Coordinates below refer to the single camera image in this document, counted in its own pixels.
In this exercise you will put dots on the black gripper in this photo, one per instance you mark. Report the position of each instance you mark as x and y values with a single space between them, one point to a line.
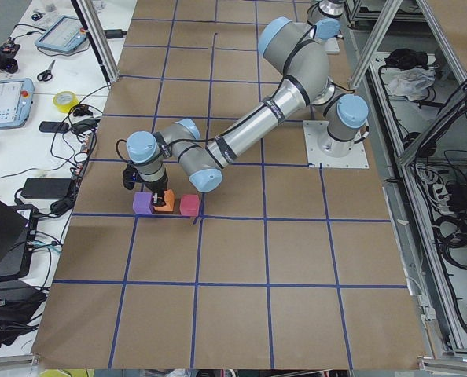
158 188

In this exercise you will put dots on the orange foam cube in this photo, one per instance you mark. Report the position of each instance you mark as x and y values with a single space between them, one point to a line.
170 203

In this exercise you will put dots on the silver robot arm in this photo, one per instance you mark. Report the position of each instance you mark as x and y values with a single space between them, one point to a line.
324 15
297 52

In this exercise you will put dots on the purple foam cube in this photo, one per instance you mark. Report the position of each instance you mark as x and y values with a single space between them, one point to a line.
143 203

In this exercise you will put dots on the red foam cube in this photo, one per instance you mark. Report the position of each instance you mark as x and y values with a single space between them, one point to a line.
189 205

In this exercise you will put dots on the black power adapter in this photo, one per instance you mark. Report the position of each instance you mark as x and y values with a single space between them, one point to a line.
46 188

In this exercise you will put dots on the yellow tape roll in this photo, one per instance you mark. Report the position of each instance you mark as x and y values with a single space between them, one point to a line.
65 101

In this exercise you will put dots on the black laptop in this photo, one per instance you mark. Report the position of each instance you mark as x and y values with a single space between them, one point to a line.
17 230

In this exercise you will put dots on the near teach pendant tablet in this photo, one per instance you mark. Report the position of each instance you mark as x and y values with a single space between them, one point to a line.
15 102

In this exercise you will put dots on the teach pendant tablet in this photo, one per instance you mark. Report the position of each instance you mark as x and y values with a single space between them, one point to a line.
65 35
15 102

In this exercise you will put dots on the far teach pendant tablet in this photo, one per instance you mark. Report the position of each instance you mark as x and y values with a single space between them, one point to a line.
65 35

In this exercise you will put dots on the white crumpled cloth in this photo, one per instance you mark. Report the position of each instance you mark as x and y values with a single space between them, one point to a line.
412 84

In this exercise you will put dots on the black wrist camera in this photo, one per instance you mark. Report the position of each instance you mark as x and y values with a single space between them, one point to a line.
131 177

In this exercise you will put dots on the black handled scissors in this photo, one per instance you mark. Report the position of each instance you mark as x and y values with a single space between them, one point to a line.
46 75

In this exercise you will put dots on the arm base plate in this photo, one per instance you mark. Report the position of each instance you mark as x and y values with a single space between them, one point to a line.
332 46
325 152

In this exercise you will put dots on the aluminium frame post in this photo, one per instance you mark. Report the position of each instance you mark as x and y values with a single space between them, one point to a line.
88 18

